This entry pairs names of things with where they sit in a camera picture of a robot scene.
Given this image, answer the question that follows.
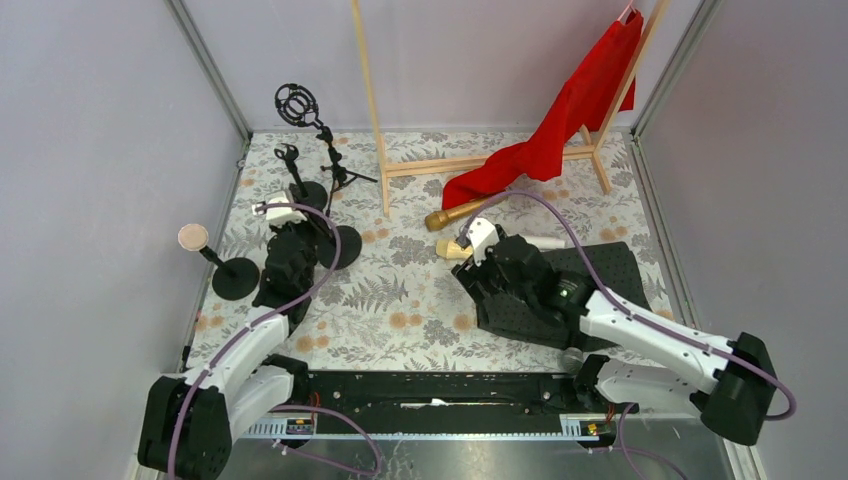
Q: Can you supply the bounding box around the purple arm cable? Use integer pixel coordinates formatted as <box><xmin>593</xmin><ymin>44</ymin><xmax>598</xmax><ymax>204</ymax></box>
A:
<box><xmin>463</xmin><ymin>190</ymin><xmax>798</xmax><ymax>422</ymax></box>
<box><xmin>165</xmin><ymin>201</ymin><xmax>386</xmax><ymax>480</ymax></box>

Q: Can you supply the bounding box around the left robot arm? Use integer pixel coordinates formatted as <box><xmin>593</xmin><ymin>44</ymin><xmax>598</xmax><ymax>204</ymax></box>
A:
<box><xmin>137</xmin><ymin>222</ymin><xmax>318</xmax><ymax>479</ymax></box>

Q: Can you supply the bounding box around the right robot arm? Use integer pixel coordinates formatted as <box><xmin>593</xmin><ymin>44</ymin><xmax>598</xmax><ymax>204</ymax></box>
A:
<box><xmin>452</xmin><ymin>219</ymin><xmax>776</xmax><ymax>446</ymax></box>

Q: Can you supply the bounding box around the grey slotted cable duct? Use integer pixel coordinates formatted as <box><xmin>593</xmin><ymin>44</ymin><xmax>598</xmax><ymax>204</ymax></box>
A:
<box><xmin>242</xmin><ymin>412</ymin><xmax>617</xmax><ymax>442</ymax></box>

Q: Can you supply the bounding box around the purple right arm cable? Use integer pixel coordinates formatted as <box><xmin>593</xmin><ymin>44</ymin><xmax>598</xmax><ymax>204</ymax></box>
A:
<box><xmin>463</xmin><ymin>190</ymin><xmax>798</xmax><ymax>422</ymax></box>

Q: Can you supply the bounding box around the red cloth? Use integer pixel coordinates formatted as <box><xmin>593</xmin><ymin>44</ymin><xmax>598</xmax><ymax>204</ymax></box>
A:
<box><xmin>442</xmin><ymin>10</ymin><xmax>644</xmax><ymax>209</ymax></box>

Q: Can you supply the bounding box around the wooden rack frame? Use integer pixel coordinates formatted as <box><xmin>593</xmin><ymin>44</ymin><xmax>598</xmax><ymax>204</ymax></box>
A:
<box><xmin>350</xmin><ymin>0</ymin><xmax>671</xmax><ymax>215</ymax></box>

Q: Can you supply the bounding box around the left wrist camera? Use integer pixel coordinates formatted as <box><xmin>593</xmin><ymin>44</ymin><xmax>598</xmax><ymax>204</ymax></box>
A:
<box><xmin>251</xmin><ymin>191</ymin><xmax>307</xmax><ymax>227</ymax></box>

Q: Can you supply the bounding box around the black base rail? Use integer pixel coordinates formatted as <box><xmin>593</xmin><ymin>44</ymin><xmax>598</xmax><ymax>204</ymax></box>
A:
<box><xmin>287</xmin><ymin>370</ymin><xmax>625</xmax><ymax>423</ymax></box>

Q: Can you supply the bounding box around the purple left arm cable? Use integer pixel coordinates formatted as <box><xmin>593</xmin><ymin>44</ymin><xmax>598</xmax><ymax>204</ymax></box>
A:
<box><xmin>165</xmin><ymin>201</ymin><xmax>386</xmax><ymax>480</ymax></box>

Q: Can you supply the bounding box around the cream yellow microphone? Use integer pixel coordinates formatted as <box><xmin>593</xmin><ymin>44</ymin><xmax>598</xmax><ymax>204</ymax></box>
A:
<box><xmin>435</xmin><ymin>239</ymin><xmax>473</xmax><ymax>260</ymax></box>

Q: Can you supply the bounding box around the dark perforated foam mat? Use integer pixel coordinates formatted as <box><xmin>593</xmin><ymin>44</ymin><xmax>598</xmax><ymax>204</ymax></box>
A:
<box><xmin>473</xmin><ymin>241</ymin><xmax>662</xmax><ymax>351</ymax></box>

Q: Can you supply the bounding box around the black round-base mic stand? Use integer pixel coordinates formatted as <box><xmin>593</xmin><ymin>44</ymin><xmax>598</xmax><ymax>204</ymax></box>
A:
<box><xmin>199</xmin><ymin>246</ymin><xmax>260</xmax><ymax>301</ymax></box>

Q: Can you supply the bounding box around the pink microphone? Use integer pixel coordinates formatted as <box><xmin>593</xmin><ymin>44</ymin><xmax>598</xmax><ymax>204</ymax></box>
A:
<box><xmin>177</xmin><ymin>223</ymin><xmax>209</xmax><ymax>252</ymax></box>

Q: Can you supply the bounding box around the gold microphone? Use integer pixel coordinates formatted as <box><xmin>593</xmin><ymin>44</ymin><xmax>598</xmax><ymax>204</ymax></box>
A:
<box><xmin>424</xmin><ymin>191</ymin><xmax>504</xmax><ymax>232</ymax></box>

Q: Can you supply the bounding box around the white microphone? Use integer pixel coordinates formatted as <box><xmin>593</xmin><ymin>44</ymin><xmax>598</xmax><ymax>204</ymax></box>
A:
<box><xmin>524</xmin><ymin>235</ymin><xmax>567</xmax><ymax>251</ymax></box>

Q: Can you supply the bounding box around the black tripod shock-mount stand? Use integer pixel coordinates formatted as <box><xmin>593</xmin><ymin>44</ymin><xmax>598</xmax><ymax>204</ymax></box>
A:
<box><xmin>274</xmin><ymin>83</ymin><xmax>378</xmax><ymax>216</ymax></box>

